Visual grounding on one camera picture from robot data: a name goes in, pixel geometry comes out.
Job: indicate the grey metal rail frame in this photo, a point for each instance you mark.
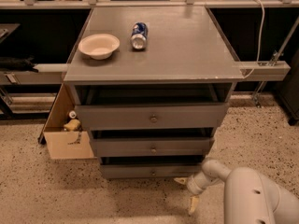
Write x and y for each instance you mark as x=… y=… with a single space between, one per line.
x=46 y=72

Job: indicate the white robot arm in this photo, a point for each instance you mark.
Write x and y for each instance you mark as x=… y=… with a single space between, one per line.
x=249 y=196

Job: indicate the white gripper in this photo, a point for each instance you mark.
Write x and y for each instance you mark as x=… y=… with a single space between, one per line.
x=193 y=186

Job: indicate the grey drawer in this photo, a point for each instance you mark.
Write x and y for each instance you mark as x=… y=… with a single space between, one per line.
x=148 y=171
x=151 y=147
x=133 y=117

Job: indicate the grey top drawer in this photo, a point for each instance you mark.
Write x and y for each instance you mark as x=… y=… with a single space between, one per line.
x=133 y=117

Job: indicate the blue soda can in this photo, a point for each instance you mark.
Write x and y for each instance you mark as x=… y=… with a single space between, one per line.
x=139 y=36

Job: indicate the dark cabinet at right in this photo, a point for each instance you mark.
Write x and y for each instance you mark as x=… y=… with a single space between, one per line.
x=288 y=91

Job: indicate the open cardboard box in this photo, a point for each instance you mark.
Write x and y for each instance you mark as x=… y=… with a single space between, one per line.
x=63 y=144

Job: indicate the grey bottom drawer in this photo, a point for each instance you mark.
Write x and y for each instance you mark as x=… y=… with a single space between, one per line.
x=148 y=171

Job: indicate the black cloth on shelf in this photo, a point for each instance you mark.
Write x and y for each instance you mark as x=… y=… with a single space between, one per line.
x=17 y=64

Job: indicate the white bottle in box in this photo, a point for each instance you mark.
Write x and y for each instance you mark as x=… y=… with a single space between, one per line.
x=72 y=114

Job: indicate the grey middle drawer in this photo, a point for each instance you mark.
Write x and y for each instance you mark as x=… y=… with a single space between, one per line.
x=151 y=147

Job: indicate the grey drawer cabinet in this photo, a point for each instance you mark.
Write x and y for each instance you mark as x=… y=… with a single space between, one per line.
x=152 y=108

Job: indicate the yellow item in box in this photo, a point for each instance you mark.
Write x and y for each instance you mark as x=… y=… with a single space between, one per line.
x=72 y=125

